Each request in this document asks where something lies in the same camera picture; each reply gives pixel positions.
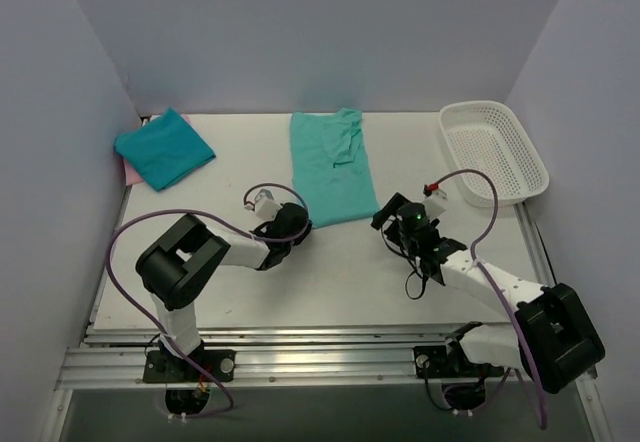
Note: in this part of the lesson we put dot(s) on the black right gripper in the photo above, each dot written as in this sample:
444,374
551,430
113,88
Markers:
391,213

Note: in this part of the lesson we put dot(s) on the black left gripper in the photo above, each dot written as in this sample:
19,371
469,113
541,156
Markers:
298,219

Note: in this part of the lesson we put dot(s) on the light green t shirt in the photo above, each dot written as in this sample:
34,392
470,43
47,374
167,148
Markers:
330,166

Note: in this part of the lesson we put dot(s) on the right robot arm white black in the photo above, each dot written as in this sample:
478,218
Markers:
549,335

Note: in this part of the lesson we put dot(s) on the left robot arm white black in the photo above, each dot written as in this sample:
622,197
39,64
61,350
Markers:
177,266

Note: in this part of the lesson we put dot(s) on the white perforated plastic basket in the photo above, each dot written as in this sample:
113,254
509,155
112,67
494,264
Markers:
488,137

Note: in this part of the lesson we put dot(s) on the folded teal t shirt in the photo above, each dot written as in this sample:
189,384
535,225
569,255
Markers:
197,153

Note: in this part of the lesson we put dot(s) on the folded pink t shirt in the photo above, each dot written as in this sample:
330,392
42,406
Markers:
131,174

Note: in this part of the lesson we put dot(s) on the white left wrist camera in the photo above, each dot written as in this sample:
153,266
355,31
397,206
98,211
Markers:
263,206

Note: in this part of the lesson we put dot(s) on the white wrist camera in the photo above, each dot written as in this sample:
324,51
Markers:
263,206
435,201

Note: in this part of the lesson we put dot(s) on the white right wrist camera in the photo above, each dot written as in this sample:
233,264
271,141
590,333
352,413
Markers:
435,201

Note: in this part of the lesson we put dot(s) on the aluminium rail frame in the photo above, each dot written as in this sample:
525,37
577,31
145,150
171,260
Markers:
356,382

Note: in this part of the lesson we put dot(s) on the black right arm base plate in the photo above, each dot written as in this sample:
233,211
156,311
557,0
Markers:
444,362

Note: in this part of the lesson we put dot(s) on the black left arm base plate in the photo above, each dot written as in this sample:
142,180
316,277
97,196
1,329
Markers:
162,367

